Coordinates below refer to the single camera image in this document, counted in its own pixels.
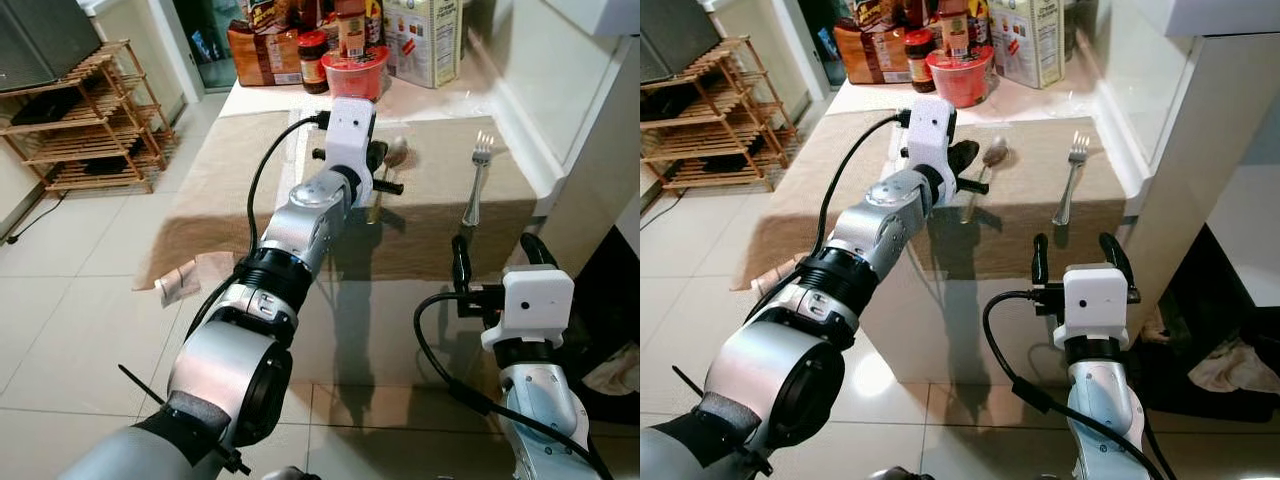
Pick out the crumpled cream cloth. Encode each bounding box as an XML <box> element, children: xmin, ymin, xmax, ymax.
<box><xmin>1187</xmin><ymin>337</ymin><xmax>1280</xmax><ymax>395</ymax></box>
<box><xmin>584</xmin><ymin>344</ymin><xmax>641</xmax><ymax>397</ymax></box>

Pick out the red plastic bowl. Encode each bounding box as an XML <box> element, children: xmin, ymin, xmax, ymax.
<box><xmin>926</xmin><ymin>45</ymin><xmax>997</xmax><ymax>110</ymax></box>
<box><xmin>320</xmin><ymin>46</ymin><xmax>390</xmax><ymax>104</ymax></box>

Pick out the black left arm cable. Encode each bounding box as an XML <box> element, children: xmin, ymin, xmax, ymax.
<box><xmin>768</xmin><ymin>112</ymin><xmax>917</xmax><ymax>323</ymax></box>
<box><xmin>185</xmin><ymin>112</ymin><xmax>331</xmax><ymax>341</ymax></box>

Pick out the white printed carton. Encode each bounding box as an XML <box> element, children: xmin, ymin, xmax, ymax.
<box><xmin>382</xmin><ymin>0</ymin><xmax>464</xmax><ymax>90</ymax></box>
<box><xmin>989</xmin><ymin>0</ymin><xmax>1067</xmax><ymax>90</ymax></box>

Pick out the labelled jar with brown lid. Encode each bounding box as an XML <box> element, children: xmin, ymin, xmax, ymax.
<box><xmin>939</xmin><ymin>0</ymin><xmax>972</xmax><ymax>59</ymax></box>
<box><xmin>334</xmin><ymin>0</ymin><xmax>370</xmax><ymax>59</ymax></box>

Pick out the colourful snack bag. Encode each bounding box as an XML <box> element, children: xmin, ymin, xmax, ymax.
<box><xmin>850</xmin><ymin>0</ymin><xmax>908</xmax><ymax>30</ymax></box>
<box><xmin>240</xmin><ymin>0</ymin><xmax>303</xmax><ymax>32</ymax></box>

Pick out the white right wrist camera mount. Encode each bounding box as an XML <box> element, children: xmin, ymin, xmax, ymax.
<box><xmin>481</xmin><ymin>264</ymin><xmax>577</xmax><ymax>352</ymax></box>
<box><xmin>1052</xmin><ymin>262</ymin><xmax>1132</xmax><ymax>352</ymax></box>

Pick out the brown bread bag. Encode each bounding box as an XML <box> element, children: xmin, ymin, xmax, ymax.
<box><xmin>226</xmin><ymin>20</ymin><xmax>305</xmax><ymax>88</ymax></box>
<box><xmin>834</xmin><ymin>19</ymin><xmax>914</xmax><ymax>86</ymax></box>

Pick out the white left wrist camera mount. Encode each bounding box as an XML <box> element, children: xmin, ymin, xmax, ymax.
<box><xmin>321</xmin><ymin>97</ymin><xmax>377</xmax><ymax>207</ymax></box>
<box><xmin>902</xmin><ymin>96</ymin><xmax>959</xmax><ymax>207</ymax></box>

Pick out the dark jar with red lid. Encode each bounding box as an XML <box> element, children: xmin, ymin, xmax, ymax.
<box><xmin>296</xmin><ymin>30</ymin><xmax>332</xmax><ymax>96</ymax></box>
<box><xmin>904</xmin><ymin>28</ymin><xmax>939</xmax><ymax>95</ymax></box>

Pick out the wooden slatted shelf rack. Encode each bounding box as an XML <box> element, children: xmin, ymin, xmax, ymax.
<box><xmin>640</xmin><ymin>36</ymin><xmax>802</xmax><ymax>194</ymax></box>
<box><xmin>0</xmin><ymin>39</ymin><xmax>177</xmax><ymax>194</ymax></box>

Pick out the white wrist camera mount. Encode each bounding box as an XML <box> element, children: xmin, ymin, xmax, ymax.
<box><xmin>1052</xmin><ymin>262</ymin><xmax>1132</xmax><ymax>352</ymax></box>
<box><xmin>321</xmin><ymin>97</ymin><xmax>377</xmax><ymax>207</ymax></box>
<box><xmin>902</xmin><ymin>96</ymin><xmax>959</xmax><ymax>207</ymax></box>
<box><xmin>481</xmin><ymin>264</ymin><xmax>577</xmax><ymax>352</ymax></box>

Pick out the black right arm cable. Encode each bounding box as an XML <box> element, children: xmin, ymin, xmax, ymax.
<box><xmin>981</xmin><ymin>289</ymin><xmax>1167</xmax><ymax>480</ymax></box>
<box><xmin>413</xmin><ymin>289</ymin><xmax>613</xmax><ymax>480</ymax></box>

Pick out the pink white floor cloth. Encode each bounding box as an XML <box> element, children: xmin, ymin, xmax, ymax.
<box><xmin>154</xmin><ymin>254</ymin><xmax>237</xmax><ymax>307</ymax></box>
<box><xmin>749</xmin><ymin>261</ymin><xmax>817</xmax><ymax>297</ymax></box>

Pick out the black item on shelf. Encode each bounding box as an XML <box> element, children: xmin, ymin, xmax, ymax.
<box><xmin>9</xmin><ymin>87</ymin><xmax>87</xmax><ymax>127</ymax></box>
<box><xmin>640</xmin><ymin>84</ymin><xmax>706</xmax><ymax>121</ymax></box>

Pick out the silver metal fork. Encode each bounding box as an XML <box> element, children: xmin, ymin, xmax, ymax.
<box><xmin>1051</xmin><ymin>130</ymin><xmax>1092</xmax><ymax>228</ymax></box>
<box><xmin>461</xmin><ymin>130</ymin><xmax>497</xmax><ymax>229</ymax></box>

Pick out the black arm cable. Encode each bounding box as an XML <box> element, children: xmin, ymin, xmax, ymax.
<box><xmin>981</xmin><ymin>289</ymin><xmax>1167</xmax><ymax>480</ymax></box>
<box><xmin>768</xmin><ymin>112</ymin><xmax>917</xmax><ymax>323</ymax></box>
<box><xmin>185</xmin><ymin>112</ymin><xmax>331</xmax><ymax>341</ymax></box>
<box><xmin>413</xmin><ymin>289</ymin><xmax>613</xmax><ymax>480</ymax></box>

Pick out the metal spoon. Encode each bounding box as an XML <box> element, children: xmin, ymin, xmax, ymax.
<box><xmin>959</xmin><ymin>135</ymin><xmax>1010</xmax><ymax>224</ymax></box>
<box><xmin>367</xmin><ymin>136</ymin><xmax>410</xmax><ymax>224</ymax></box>

